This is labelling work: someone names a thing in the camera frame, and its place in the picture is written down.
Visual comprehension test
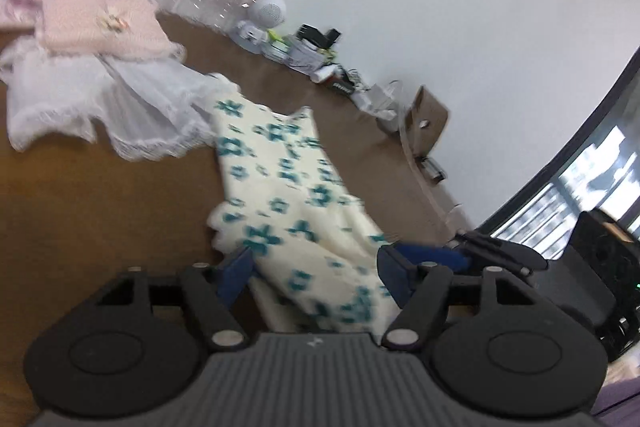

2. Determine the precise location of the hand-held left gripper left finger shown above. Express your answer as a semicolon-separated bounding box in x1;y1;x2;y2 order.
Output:
95;247;255;350

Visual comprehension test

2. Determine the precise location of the cream green-flowered garment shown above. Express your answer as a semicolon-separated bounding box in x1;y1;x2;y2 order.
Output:
206;96;403;335

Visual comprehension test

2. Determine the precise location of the dark-framed window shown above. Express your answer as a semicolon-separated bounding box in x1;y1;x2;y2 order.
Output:
475;54;640;260

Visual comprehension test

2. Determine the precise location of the white box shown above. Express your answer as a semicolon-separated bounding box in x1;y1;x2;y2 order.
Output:
287;42;331;72

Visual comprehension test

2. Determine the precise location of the white marker pen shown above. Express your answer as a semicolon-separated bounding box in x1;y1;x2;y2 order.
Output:
419;156;447;182

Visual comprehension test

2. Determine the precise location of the pink knit sweater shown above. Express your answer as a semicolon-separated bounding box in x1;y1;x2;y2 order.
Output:
34;0;187;64

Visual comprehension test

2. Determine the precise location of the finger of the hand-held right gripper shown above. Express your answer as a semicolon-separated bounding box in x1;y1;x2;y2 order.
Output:
450;232;548;278
395;243;471;275

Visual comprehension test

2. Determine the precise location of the black charger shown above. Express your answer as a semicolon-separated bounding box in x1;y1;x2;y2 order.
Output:
297;24;342;52

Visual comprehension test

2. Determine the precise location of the white lace garment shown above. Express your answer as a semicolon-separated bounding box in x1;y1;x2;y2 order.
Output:
0;36;241;164

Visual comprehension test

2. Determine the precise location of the purple cloth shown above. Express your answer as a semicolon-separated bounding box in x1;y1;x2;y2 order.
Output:
592;379;640;425

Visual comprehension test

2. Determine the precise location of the white round toy robot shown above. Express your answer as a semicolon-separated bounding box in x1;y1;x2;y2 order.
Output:
236;0;290;54

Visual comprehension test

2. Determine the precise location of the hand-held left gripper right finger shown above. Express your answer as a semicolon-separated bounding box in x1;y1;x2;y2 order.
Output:
376;246;538;350

